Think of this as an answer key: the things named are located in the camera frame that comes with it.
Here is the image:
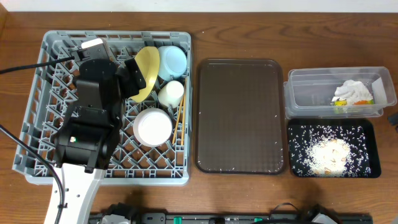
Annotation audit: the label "wooden chopstick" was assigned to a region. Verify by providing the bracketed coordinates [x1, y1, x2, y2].
[172, 96, 185, 144]
[181, 94, 187, 146]

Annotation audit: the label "dark brown serving tray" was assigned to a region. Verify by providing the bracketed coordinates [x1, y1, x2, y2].
[195, 58, 286, 175]

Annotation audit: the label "grey plastic dishwasher rack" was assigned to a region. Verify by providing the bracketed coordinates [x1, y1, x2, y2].
[12, 30, 193, 186]

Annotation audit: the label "black food waste tray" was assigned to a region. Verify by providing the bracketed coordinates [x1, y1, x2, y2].
[287, 119, 381, 178]

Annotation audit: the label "clear plastic waste bin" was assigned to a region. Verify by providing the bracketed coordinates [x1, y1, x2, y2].
[284, 67, 397, 119]

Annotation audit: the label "light blue bowl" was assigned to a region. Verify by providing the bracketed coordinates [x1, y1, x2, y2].
[158, 46, 187, 81]

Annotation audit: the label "pink small plate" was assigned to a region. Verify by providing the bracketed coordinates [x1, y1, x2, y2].
[133, 108, 172, 147]

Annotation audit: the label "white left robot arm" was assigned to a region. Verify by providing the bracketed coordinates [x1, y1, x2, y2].
[45, 58, 146, 223]

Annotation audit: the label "rice and food scraps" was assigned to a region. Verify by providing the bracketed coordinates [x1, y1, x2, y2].
[287, 124, 371, 177]

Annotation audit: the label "white cup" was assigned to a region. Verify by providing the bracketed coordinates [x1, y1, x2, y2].
[158, 80, 185, 108]

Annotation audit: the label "white napkin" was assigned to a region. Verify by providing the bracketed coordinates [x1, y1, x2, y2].
[332, 80, 373, 106]

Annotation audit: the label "yellow plate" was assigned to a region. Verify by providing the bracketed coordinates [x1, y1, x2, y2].
[131, 47, 160, 103]

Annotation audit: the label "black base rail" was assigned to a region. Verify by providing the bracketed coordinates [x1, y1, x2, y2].
[88, 203, 374, 224]

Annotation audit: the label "green orange snack wrapper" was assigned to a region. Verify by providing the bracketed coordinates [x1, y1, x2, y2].
[331, 100, 374, 106]

